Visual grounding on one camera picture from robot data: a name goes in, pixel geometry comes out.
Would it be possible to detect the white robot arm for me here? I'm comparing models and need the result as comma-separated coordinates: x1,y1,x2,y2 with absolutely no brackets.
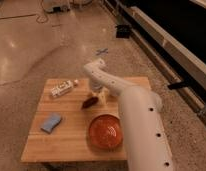
84,59,175,171

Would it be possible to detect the clear plastic bottle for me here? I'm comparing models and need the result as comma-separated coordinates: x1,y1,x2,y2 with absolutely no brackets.
50,80,79,98

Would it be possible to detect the orange plate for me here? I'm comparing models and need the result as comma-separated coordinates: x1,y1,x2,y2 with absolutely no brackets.
88,114,123,150

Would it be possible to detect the blue sponge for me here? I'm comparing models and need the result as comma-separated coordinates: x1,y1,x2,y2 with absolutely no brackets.
41,114,62,133

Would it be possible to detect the wooden folding table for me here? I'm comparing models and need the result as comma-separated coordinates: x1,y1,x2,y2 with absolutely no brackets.
20,76,152,171

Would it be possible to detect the black box on floor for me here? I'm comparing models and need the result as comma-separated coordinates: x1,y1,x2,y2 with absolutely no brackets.
116,25,131,38

